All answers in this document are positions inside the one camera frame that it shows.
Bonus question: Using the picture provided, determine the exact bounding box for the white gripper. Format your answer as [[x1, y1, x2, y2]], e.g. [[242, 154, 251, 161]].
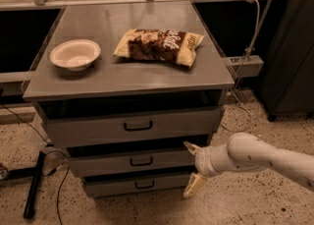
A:
[[183, 141, 236, 198]]

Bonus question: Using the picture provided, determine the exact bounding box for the grey drawer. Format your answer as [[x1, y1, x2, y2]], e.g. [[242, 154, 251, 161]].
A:
[[69, 146, 195, 177], [83, 170, 191, 198], [42, 106, 224, 147]]

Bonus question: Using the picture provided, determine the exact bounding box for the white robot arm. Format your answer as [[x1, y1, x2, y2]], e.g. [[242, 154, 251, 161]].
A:
[[183, 133, 314, 197]]

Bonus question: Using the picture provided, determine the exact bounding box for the grey top drawer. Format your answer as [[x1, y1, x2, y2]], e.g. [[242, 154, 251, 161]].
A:
[[42, 106, 224, 147]]

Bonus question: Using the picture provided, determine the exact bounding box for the grey bottom drawer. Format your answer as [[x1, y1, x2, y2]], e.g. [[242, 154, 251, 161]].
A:
[[83, 170, 191, 198]]

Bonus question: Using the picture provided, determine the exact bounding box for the grey drawer cabinet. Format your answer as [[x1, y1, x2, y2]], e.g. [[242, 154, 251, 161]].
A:
[[24, 2, 234, 184]]

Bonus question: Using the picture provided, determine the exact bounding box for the yellow brown chip bag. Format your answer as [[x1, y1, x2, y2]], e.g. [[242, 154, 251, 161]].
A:
[[114, 28, 204, 68]]

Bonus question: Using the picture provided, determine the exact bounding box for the dark cabinet on wheels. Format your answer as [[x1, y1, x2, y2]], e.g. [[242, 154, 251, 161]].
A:
[[257, 0, 314, 122]]

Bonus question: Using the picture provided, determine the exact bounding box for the black floor stand leg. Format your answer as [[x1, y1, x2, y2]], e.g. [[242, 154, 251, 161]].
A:
[[0, 151, 46, 219]]

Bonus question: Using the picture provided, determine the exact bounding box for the white paper bowl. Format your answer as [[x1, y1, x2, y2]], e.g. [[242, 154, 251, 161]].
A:
[[50, 39, 101, 72]]

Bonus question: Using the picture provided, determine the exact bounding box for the metal pole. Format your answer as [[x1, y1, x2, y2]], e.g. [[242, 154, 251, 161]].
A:
[[242, 0, 273, 62]]

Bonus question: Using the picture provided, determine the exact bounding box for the grey metal bracket box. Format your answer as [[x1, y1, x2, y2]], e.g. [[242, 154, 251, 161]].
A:
[[223, 55, 264, 79]]

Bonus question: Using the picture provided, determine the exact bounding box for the black cable on floor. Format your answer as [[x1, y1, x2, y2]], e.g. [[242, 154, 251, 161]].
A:
[[0, 103, 71, 225]]

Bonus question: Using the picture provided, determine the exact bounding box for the white cable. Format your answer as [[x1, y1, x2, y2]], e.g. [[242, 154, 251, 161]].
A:
[[220, 0, 260, 134]]

